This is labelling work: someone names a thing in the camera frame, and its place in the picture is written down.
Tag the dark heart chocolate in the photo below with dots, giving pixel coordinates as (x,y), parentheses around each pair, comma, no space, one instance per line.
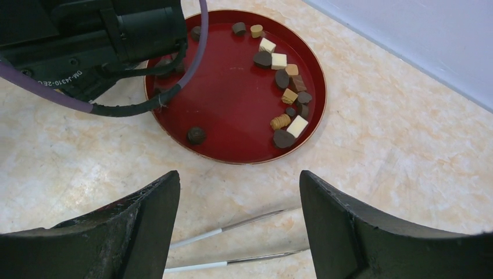
(263,59)

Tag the white square chocolate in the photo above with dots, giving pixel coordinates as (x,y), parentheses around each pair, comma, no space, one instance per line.
(266,45)
(297,126)
(278,61)

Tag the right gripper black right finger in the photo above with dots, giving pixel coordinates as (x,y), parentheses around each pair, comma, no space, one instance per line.
(351,239)

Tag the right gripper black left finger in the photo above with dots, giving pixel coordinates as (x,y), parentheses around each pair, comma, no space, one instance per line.
(128,238)

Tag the tan ridged chocolate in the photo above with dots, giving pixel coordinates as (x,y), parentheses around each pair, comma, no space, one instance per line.
(280,122)

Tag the steel serving tongs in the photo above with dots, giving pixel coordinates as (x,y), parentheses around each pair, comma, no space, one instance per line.
(268,236)

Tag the red round tray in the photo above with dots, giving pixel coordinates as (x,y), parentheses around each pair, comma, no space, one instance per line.
(234,101)

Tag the tan round chocolate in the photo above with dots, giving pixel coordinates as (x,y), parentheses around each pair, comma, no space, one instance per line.
(256,30)

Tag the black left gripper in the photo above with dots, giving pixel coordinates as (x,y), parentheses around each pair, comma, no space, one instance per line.
(83,48)

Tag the dark round chocolate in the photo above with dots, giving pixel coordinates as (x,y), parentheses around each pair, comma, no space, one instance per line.
(195,33)
(282,79)
(196,135)
(283,139)

